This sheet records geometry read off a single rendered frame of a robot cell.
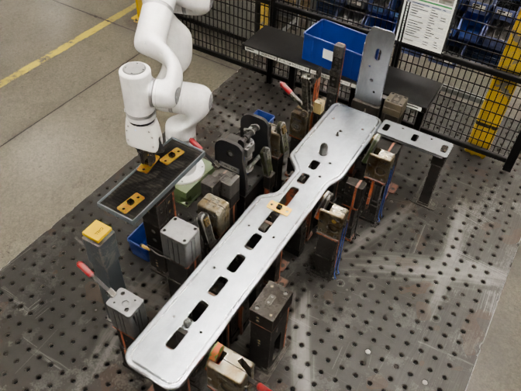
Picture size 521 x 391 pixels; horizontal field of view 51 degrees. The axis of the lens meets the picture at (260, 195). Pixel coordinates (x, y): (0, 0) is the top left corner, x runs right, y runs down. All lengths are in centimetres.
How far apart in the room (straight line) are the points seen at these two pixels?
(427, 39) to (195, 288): 146
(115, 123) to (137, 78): 241
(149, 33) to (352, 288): 114
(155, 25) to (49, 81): 286
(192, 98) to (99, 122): 196
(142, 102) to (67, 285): 85
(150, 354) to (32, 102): 293
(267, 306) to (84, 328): 70
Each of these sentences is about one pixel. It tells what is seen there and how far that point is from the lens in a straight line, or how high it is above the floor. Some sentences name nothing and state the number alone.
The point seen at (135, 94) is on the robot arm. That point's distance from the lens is 152.
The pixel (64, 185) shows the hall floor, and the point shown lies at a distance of 351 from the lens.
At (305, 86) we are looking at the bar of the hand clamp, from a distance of 211.
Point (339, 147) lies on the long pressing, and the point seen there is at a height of 100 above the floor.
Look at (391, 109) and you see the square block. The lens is 233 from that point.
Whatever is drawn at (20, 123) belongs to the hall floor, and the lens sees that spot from 407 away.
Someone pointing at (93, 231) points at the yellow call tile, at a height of 116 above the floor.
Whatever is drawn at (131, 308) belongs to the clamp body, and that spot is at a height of 106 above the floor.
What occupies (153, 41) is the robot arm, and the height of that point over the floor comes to 158.
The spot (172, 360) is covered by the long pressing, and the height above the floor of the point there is 100.
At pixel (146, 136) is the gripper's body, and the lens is 161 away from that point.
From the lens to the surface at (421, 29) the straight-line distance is 248.
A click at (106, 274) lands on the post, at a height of 100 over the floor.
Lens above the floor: 237
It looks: 46 degrees down
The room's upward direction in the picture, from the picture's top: 3 degrees clockwise
